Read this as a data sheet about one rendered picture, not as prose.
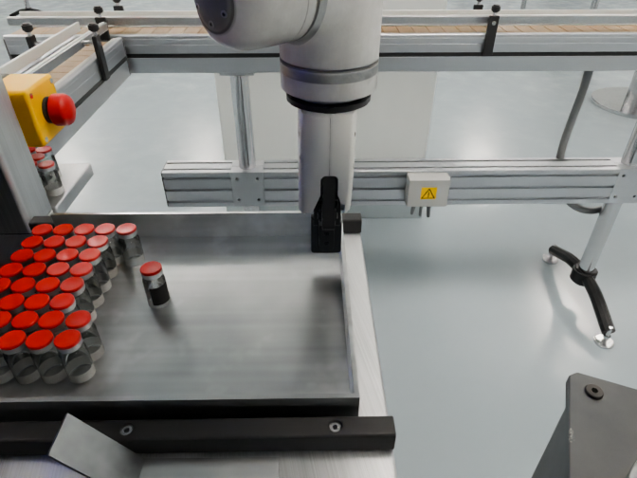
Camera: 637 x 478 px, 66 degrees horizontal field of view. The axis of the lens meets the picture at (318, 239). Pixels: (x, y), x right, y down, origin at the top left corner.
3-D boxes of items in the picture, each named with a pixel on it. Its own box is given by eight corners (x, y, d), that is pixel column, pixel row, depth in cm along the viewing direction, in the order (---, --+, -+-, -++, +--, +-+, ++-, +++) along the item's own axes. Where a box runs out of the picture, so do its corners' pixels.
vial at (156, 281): (146, 309, 49) (136, 277, 46) (152, 295, 51) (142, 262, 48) (168, 309, 49) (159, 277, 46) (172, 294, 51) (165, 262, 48)
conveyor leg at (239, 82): (245, 294, 170) (218, 71, 125) (247, 277, 177) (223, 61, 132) (270, 294, 170) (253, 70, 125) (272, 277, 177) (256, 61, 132)
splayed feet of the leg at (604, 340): (595, 350, 159) (610, 319, 151) (536, 255, 200) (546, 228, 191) (619, 349, 159) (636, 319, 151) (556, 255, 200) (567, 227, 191)
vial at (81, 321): (75, 363, 43) (59, 327, 41) (84, 345, 45) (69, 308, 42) (100, 363, 43) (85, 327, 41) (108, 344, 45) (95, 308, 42)
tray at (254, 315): (-76, 431, 38) (-99, 403, 36) (61, 237, 59) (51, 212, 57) (357, 425, 39) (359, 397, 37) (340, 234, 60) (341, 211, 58)
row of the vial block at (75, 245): (11, 385, 41) (-10, 349, 39) (88, 255, 56) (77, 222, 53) (37, 385, 41) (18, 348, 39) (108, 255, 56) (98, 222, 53)
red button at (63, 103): (40, 131, 62) (29, 100, 59) (54, 119, 65) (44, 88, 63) (70, 131, 62) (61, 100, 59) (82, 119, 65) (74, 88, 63)
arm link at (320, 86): (282, 42, 45) (282, 75, 47) (277, 72, 38) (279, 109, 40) (373, 42, 45) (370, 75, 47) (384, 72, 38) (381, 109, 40)
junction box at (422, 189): (406, 207, 144) (409, 180, 139) (403, 198, 148) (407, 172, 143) (446, 207, 145) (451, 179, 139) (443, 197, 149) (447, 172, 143)
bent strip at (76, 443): (73, 502, 34) (45, 454, 30) (89, 460, 36) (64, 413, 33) (277, 499, 34) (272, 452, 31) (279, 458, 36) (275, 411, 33)
